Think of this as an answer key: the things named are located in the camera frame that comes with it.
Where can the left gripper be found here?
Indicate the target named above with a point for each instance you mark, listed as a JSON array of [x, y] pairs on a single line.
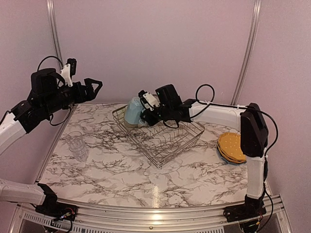
[[89, 95]]

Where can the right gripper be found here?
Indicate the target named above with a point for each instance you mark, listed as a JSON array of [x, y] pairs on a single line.
[[150, 120]]

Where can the light blue mug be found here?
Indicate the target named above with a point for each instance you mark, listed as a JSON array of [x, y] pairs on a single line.
[[135, 104]]

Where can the clear glass front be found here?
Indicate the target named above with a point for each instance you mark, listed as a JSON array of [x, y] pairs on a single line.
[[80, 154]]

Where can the clear glass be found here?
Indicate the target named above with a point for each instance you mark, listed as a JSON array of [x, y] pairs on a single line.
[[75, 141], [80, 154]]

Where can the yellow plate back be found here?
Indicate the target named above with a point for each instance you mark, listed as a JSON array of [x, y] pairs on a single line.
[[229, 141]]

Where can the yellow plate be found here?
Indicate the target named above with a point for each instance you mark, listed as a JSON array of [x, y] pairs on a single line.
[[235, 154], [229, 141]]

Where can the yellow plate front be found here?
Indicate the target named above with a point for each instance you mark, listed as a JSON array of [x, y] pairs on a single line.
[[235, 154]]

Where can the clear glass back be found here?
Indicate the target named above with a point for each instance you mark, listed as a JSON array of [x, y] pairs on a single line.
[[75, 141]]

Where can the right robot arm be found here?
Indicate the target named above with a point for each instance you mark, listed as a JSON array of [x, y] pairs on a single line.
[[247, 141]]

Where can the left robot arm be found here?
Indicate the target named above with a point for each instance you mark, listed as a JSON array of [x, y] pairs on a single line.
[[50, 93]]

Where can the green mug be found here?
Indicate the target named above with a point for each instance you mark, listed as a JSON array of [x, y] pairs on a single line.
[[131, 118]]

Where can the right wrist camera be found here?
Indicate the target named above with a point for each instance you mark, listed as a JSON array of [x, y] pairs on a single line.
[[149, 100]]

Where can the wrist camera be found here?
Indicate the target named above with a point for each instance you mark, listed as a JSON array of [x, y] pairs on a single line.
[[68, 71], [149, 100]]

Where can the wire dish rack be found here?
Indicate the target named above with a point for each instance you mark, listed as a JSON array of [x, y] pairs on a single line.
[[160, 143]]

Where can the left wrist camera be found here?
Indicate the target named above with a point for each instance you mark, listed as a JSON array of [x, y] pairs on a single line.
[[68, 71]]

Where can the left aluminium post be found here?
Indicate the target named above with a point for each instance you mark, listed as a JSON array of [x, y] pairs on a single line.
[[53, 28]]

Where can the aluminium post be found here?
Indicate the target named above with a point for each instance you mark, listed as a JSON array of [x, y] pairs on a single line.
[[53, 28], [248, 51]]

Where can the right aluminium post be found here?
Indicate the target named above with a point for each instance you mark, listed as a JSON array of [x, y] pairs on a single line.
[[248, 51]]

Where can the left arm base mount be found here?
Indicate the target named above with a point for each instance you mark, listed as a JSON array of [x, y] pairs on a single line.
[[59, 211]]

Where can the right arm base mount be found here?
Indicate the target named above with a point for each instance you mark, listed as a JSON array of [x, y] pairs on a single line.
[[242, 212]]

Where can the front aluminium rail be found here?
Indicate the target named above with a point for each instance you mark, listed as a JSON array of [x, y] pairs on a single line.
[[93, 218]]

